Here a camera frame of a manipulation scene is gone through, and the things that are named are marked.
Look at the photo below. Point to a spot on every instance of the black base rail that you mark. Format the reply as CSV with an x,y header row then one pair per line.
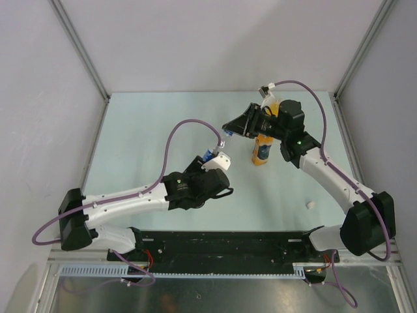
x,y
225,252

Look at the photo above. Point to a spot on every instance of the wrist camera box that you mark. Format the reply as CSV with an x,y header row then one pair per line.
x,y
266,93
221,161

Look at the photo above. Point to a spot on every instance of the aluminium frame post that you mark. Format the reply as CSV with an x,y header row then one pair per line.
x,y
79,48
366,43

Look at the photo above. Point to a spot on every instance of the left aluminium frame post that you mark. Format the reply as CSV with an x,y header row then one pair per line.
x,y
79,48

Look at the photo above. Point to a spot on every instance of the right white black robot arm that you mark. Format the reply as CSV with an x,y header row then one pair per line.
x,y
369,216

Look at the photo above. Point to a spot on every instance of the orange drink bottle white cap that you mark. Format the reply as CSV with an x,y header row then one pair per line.
x,y
261,150

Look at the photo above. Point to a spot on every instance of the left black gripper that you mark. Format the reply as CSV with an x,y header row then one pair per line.
x,y
195,166

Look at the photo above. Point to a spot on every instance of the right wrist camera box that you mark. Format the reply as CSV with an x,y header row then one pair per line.
x,y
266,93

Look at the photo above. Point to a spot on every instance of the right aluminium frame post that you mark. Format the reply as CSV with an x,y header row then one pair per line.
x,y
366,43

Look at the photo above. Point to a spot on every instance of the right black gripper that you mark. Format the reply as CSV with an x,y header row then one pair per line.
x,y
247,122

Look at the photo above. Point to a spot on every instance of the yellow honey pomelo bottle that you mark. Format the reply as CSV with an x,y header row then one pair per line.
x,y
274,107

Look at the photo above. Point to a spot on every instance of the clear pepsi bottle blue cap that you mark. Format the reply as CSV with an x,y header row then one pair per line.
x,y
225,137

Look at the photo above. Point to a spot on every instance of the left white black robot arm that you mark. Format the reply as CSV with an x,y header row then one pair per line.
x,y
86,219

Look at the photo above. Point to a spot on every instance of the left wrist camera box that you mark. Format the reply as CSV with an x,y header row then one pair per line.
x,y
221,161

